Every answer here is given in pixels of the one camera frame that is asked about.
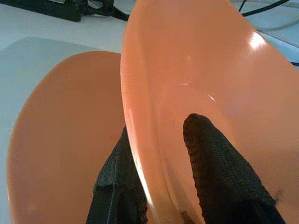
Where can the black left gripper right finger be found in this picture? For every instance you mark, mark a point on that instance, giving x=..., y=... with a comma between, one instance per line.
x=222, y=182

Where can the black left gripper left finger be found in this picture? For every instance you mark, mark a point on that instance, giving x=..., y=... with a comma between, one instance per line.
x=119, y=191

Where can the orange plastic plate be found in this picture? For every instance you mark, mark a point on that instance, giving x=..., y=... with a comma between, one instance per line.
x=65, y=128

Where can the orange plastic bowl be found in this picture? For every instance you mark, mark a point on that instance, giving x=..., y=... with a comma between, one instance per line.
x=198, y=58

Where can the black power strip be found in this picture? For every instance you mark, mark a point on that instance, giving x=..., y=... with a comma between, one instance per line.
x=65, y=11

